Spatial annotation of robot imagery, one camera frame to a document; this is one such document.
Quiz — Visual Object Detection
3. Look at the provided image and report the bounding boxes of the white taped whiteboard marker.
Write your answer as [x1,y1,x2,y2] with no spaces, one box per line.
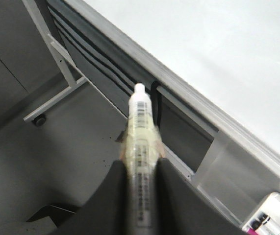
[121,83,164,235]

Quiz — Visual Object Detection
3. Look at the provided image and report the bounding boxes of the dark grey hanging panel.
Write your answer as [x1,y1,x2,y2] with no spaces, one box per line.
[150,81,218,172]

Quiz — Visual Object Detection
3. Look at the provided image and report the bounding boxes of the white whiteboard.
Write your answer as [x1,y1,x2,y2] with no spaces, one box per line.
[63,0,280,194]

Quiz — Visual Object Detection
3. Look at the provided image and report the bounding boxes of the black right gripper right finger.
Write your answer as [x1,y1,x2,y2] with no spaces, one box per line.
[155,158,245,235]

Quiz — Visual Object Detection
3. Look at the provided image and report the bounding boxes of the grey fabric pocket organizer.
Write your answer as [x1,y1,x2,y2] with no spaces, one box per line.
[47,4,140,118]

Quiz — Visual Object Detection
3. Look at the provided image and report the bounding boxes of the black capped marker upper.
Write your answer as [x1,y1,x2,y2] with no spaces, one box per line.
[251,213,272,231]

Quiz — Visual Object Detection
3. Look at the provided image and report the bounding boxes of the black caster wheel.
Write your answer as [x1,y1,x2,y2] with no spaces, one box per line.
[32,114,47,127]

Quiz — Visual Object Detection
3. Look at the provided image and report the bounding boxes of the grey whiteboard stand leg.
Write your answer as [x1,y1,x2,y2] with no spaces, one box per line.
[23,0,87,122]

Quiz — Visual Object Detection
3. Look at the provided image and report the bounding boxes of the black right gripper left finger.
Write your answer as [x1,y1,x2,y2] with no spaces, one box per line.
[51,160,127,235]

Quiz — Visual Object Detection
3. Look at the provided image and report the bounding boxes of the white marker tray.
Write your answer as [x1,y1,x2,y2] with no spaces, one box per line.
[241,192,280,232]

